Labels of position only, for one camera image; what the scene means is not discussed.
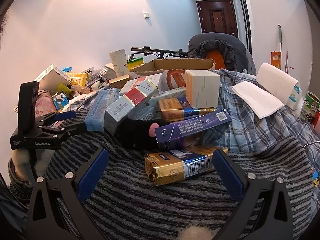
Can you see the pale teal white box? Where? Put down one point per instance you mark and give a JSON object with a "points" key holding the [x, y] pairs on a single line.
{"points": [[170, 93]]}

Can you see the pink cartoon pouch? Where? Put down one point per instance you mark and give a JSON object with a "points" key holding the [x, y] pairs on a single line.
{"points": [[46, 105]]}

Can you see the pile of small toiletry packets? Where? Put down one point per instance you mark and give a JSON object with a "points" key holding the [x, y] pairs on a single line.
{"points": [[95, 85]]}

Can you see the grey blue box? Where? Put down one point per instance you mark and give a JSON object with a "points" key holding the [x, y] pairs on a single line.
{"points": [[117, 117]]}

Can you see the yellow packet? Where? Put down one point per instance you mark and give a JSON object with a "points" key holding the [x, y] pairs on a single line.
{"points": [[77, 78]]}

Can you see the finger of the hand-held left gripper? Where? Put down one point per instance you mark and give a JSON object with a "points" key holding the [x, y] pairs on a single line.
{"points": [[72, 130], [65, 115]]}

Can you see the brown door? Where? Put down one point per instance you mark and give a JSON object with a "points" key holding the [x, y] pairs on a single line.
{"points": [[217, 17]]}

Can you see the person's left hand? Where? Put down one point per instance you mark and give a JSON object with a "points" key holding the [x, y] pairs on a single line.
{"points": [[18, 161]]}

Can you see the small blue cartoon packet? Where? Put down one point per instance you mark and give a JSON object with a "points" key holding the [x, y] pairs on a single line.
{"points": [[60, 101]]}

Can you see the person's left forearm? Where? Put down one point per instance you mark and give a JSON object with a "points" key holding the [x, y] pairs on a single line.
{"points": [[17, 183]]}

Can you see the light blue box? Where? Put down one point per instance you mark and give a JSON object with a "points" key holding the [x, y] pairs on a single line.
{"points": [[100, 110]]}

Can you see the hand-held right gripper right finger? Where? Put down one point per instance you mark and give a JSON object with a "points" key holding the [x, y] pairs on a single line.
{"points": [[228, 177]]}

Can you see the orange white cube box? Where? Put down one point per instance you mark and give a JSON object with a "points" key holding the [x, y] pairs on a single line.
{"points": [[202, 90]]}

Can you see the green rimmed yellow tub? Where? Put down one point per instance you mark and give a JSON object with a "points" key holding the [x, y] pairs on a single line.
{"points": [[135, 63]]}

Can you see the black framed sliding door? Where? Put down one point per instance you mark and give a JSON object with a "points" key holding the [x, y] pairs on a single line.
{"points": [[243, 12]]}

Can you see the small gold box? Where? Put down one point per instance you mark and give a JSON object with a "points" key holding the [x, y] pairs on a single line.
{"points": [[120, 81]]}

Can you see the dark blue carton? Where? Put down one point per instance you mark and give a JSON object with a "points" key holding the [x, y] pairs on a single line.
{"points": [[195, 127]]}

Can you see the grey striped fleece garment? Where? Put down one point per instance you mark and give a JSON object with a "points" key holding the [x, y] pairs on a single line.
{"points": [[150, 205]]}

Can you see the gold foil carton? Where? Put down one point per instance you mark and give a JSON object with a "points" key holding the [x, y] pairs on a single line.
{"points": [[170, 172]]}

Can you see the brown cardboard box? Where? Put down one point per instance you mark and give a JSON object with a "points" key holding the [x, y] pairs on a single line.
{"points": [[160, 66]]}

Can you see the person's right hand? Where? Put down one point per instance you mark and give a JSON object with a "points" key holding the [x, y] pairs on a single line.
{"points": [[196, 233]]}

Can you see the green tin can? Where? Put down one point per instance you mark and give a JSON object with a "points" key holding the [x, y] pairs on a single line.
{"points": [[310, 107]]}

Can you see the white light switch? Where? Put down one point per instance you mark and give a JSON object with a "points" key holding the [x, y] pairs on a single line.
{"points": [[147, 15]]}

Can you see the orange chair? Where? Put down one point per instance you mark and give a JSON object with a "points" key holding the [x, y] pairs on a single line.
{"points": [[215, 60]]}

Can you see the white box black label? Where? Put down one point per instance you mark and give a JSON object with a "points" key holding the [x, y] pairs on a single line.
{"points": [[50, 77]]}

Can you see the red white box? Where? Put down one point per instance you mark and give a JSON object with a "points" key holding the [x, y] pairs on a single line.
{"points": [[136, 97]]}

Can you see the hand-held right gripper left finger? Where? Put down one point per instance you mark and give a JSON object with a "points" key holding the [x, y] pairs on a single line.
{"points": [[92, 175]]}

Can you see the white floral tall box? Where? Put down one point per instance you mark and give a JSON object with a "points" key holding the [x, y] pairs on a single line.
{"points": [[118, 62]]}

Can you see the dark grey jacket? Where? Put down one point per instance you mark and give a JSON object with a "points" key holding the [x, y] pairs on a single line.
{"points": [[232, 50]]}

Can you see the blue plaid shirt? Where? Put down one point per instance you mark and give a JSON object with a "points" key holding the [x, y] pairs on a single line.
{"points": [[250, 135]]}

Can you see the gold blue carton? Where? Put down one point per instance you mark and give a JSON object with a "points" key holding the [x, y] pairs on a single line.
{"points": [[172, 107]]}

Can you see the blue white small packet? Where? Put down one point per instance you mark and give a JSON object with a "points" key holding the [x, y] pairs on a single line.
{"points": [[67, 69]]}

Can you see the white paper towel roll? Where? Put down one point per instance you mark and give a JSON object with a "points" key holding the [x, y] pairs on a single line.
{"points": [[260, 97]]}

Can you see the pink white box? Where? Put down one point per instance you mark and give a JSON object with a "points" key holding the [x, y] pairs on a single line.
{"points": [[131, 85]]}

